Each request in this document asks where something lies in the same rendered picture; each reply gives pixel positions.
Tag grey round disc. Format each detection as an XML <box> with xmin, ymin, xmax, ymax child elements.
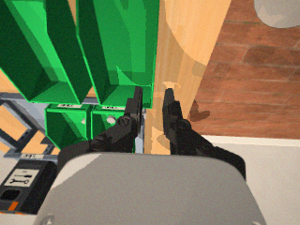
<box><xmin>107</xmin><ymin>115</ymin><xmax>116</xmax><ymax>124</ymax></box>

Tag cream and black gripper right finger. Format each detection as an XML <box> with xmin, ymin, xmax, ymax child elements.
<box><xmin>162</xmin><ymin>88</ymin><xmax>247</xmax><ymax>181</ymax></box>

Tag green bin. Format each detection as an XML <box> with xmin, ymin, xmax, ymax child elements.
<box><xmin>44</xmin><ymin>104</ymin><xmax>93</xmax><ymax>150</ymax></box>
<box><xmin>0</xmin><ymin>0</ymin><xmax>93</xmax><ymax>105</ymax></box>
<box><xmin>91</xmin><ymin>104</ymin><xmax>125</xmax><ymax>139</ymax></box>
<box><xmin>76</xmin><ymin>0</ymin><xmax>159</xmax><ymax>109</ymax></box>

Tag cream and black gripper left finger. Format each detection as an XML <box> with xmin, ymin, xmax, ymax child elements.
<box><xmin>56</xmin><ymin>86</ymin><xmax>143</xmax><ymax>177</ymax></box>

